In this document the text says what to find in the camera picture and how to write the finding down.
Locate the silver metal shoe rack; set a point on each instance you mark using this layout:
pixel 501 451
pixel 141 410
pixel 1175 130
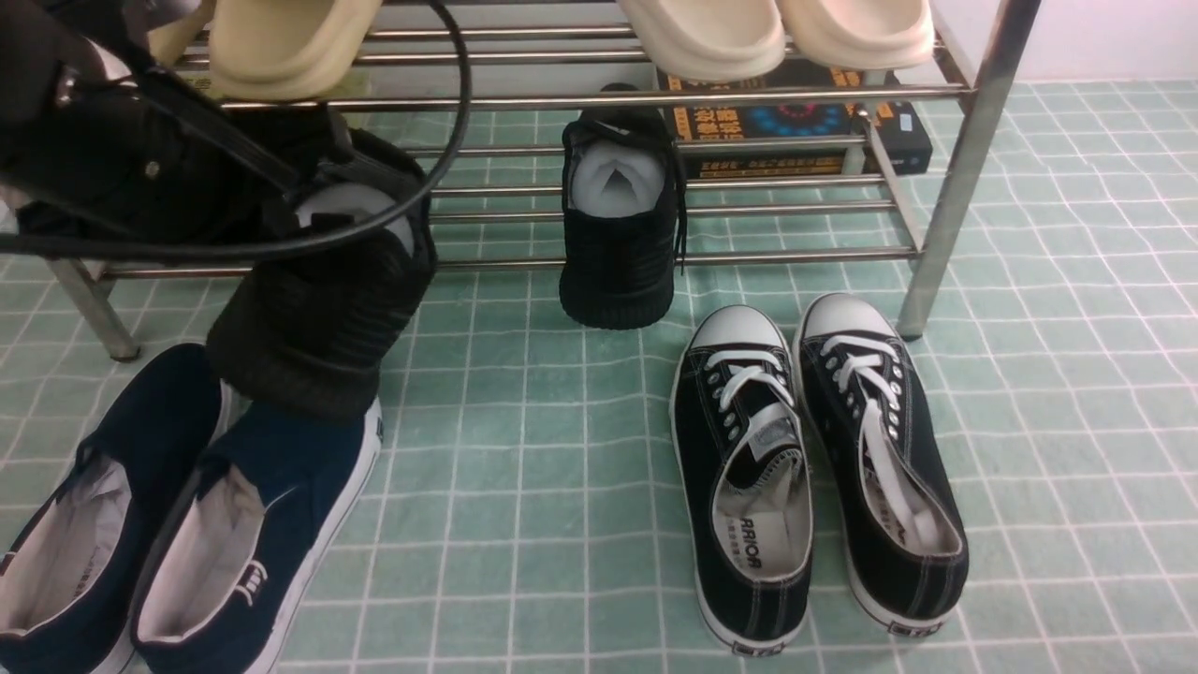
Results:
pixel 929 251

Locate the black and orange book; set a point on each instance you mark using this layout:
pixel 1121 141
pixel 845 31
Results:
pixel 777 139

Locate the navy slip-on shoe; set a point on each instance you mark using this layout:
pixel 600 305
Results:
pixel 266 502
pixel 70 576

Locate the beige slipper far left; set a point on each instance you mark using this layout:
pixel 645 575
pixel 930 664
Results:
pixel 174 27

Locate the navy slip-on shoe left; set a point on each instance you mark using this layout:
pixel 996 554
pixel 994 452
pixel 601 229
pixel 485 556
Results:
pixel 70 576

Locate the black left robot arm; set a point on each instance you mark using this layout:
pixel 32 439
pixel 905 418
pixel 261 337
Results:
pixel 34 37

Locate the cream slipper far right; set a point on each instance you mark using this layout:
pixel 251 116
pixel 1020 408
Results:
pixel 861 35

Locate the beige slipper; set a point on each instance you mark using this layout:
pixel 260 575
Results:
pixel 285 50
pixel 174 27

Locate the black canvas sneaker left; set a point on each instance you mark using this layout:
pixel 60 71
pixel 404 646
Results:
pixel 746 479

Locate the black knit sneaker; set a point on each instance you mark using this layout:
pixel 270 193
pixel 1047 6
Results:
pixel 623 201
pixel 309 333

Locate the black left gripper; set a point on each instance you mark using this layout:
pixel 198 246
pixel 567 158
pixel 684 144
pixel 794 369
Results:
pixel 105 170

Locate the cream slipper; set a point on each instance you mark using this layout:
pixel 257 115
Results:
pixel 709 41
pixel 861 35

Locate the black canvas sneaker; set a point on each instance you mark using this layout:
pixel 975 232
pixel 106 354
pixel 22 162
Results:
pixel 746 479
pixel 908 555

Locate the black canvas sneaker right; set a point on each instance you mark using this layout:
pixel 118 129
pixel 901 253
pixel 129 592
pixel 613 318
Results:
pixel 908 555

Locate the navy slip-on shoe right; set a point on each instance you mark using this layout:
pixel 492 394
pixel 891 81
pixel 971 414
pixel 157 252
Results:
pixel 266 502

